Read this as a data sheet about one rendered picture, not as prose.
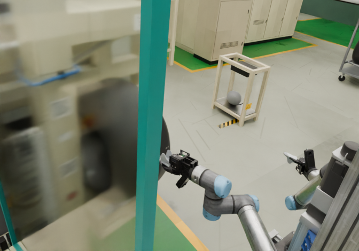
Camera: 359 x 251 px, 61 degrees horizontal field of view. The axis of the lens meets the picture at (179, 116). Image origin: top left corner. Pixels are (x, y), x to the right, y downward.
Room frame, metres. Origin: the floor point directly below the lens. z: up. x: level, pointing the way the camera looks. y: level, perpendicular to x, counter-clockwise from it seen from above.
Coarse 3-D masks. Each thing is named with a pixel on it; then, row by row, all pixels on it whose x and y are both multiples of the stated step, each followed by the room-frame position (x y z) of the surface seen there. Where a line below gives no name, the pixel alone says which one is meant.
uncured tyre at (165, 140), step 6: (162, 120) 1.19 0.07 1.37; (162, 126) 1.17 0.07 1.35; (162, 132) 1.15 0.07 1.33; (168, 132) 1.21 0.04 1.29; (162, 138) 1.13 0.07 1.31; (168, 138) 1.16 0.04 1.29; (162, 144) 1.12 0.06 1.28; (162, 150) 1.11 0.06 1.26; (162, 168) 1.11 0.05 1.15; (162, 174) 1.13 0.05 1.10
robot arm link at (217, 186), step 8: (200, 176) 0.90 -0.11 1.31; (208, 176) 0.89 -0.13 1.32; (216, 176) 0.89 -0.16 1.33; (200, 184) 0.89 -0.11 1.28; (208, 184) 0.87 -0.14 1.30; (216, 184) 0.86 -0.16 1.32; (224, 184) 0.85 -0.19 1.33; (208, 192) 0.86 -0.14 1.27; (216, 192) 0.84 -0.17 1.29; (224, 192) 0.84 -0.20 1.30
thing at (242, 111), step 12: (228, 60) 3.80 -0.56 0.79; (252, 60) 3.88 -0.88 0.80; (216, 72) 3.93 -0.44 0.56; (240, 72) 3.71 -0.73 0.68; (252, 72) 3.49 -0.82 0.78; (264, 72) 3.71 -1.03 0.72; (216, 84) 3.90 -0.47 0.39; (252, 84) 3.50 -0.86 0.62; (264, 84) 3.67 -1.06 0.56; (216, 96) 3.92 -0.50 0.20; (228, 96) 3.83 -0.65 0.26; (240, 96) 3.80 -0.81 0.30; (228, 108) 3.72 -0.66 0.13; (240, 108) 3.75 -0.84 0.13; (240, 120) 3.50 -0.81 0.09
